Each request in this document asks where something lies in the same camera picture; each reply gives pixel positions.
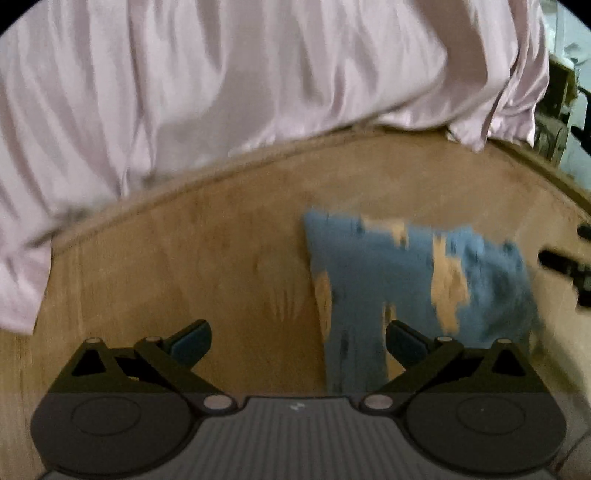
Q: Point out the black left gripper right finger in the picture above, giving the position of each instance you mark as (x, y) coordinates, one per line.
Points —
(423, 359)

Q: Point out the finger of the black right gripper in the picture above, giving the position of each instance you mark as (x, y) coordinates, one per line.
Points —
(563, 264)
(584, 231)

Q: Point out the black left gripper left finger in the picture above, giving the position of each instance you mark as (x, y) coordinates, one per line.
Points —
(169, 361)

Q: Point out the blue car print pants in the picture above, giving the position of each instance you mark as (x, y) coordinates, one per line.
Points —
(368, 273)

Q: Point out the brown patterned handbag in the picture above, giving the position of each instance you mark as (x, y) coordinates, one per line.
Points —
(550, 138)

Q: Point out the wooden shelf unit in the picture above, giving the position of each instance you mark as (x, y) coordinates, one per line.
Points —
(562, 89)

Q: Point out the pink satin bed sheet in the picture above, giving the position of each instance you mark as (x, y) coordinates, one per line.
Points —
(103, 98)

